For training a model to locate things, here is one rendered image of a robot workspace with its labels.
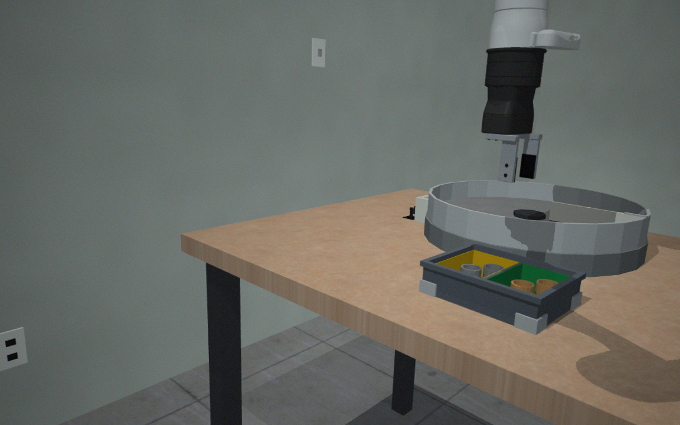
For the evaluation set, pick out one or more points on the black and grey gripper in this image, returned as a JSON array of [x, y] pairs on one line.
[[517, 43]]

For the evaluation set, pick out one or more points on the grey round turntable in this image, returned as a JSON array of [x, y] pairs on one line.
[[550, 223]]

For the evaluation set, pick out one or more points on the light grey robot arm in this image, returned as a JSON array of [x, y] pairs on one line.
[[511, 4]]

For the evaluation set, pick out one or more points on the grey metal sleeve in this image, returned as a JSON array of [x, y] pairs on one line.
[[471, 269], [491, 268]]

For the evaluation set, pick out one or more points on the dark grey divided bin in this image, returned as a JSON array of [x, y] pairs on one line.
[[443, 279]]

